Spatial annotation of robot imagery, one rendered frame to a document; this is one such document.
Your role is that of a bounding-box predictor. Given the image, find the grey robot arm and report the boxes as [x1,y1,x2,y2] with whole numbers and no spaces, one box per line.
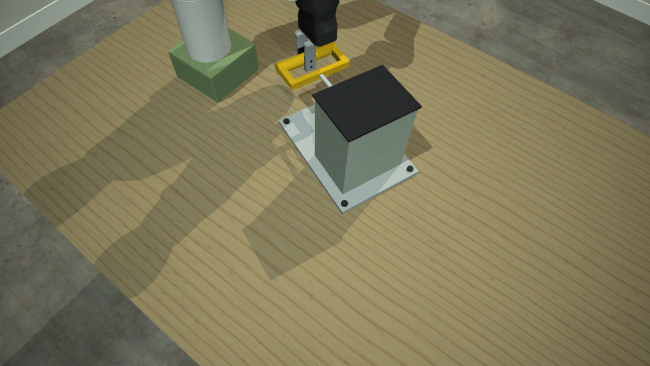
[171,0,231,63]

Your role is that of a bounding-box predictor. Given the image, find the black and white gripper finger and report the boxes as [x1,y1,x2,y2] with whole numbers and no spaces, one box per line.
[304,41,316,72]
[294,30,307,55]

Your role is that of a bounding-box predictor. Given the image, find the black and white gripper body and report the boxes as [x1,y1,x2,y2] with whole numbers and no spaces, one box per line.
[288,0,339,47]

